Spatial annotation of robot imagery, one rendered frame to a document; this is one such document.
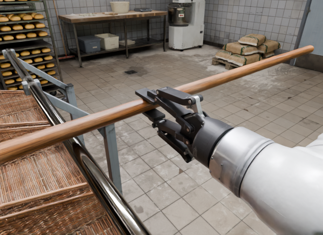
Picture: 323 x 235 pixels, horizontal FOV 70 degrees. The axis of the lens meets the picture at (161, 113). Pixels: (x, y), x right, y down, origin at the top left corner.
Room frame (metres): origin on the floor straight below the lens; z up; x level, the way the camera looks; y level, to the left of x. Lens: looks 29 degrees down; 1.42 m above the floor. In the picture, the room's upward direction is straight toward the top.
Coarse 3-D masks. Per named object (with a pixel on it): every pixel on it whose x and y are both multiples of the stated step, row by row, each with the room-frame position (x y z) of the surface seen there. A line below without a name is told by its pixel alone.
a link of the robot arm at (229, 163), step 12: (228, 132) 0.27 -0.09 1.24; (240, 132) 0.26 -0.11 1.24; (252, 132) 0.27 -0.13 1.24; (216, 144) 0.27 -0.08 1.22; (228, 144) 0.25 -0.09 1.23; (240, 144) 0.24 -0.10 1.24; (252, 144) 0.24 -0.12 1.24; (264, 144) 0.24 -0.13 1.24; (216, 156) 0.24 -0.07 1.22; (228, 156) 0.24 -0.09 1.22; (240, 156) 0.23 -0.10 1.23; (252, 156) 0.22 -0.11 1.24; (216, 168) 0.24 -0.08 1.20; (228, 168) 0.23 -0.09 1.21; (240, 168) 0.22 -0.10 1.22; (216, 180) 0.25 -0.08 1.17; (228, 180) 0.22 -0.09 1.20; (240, 180) 0.21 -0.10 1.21
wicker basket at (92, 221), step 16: (32, 208) 0.50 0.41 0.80; (48, 208) 0.52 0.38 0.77; (64, 208) 0.55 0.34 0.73; (80, 208) 0.58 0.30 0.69; (96, 208) 0.61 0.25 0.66; (0, 224) 0.45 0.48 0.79; (16, 224) 0.46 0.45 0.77; (32, 224) 0.49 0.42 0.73; (48, 224) 0.51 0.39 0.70; (64, 224) 0.54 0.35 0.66; (80, 224) 0.57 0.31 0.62; (96, 224) 0.59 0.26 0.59; (112, 224) 0.59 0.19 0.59
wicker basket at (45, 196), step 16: (0, 128) 0.96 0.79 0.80; (16, 128) 0.99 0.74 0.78; (32, 128) 1.03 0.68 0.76; (16, 160) 0.96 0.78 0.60; (32, 160) 0.97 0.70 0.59; (48, 160) 0.97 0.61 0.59; (64, 160) 0.98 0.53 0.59; (16, 176) 0.85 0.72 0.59; (32, 176) 0.85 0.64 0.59; (48, 176) 0.85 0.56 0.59; (64, 176) 0.85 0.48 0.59; (80, 176) 0.85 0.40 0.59; (0, 192) 0.75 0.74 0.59; (32, 192) 0.75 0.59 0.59; (48, 192) 0.58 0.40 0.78; (64, 192) 0.60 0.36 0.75; (80, 192) 0.64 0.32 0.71; (0, 208) 0.49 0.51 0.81; (16, 208) 0.51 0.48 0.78
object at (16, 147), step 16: (304, 48) 0.89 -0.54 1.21; (256, 64) 0.68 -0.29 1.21; (272, 64) 0.73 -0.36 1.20; (208, 80) 0.55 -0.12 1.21; (224, 80) 0.58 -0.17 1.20; (96, 112) 0.38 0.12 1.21; (112, 112) 0.38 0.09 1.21; (128, 112) 0.40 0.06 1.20; (48, 128) 0.32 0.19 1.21; (64, 128) 0.33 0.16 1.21; (80, 128) 0.34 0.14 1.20; (96, 128) 0.36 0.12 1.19; (0, 144) 0.28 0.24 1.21; (16, 144) 0.28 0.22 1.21; (32, 144) 0.29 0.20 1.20; (48, 144) 0.30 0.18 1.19; (0, 160) 0.26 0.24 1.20
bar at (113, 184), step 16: (16, 64) 0.80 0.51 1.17; (32, 80) 0.64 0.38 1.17; (48, 80) 1.09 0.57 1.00; (32, 96) 0.56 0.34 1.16; (48, 96) 0.65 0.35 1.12; (48, 112) 0.45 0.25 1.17; (80, 112) 0.71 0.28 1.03; (112, 128) 0.76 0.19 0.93; (64, 144) 0.34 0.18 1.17; (80, 144) 0.33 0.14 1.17; (112, 144) 0.76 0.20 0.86; (80, 160) 0.29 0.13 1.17; (112, 160) 0.75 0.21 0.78; (96, 176) 0.25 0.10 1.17; (112, 176) 0.75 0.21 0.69; (96, 192) 0.23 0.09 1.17; (112, 192) 0.22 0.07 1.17; (112, 208) 0.20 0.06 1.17; (128, 208) 0.20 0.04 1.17; (128, 224) 0.17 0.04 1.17; (144, 224) 0.18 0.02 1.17
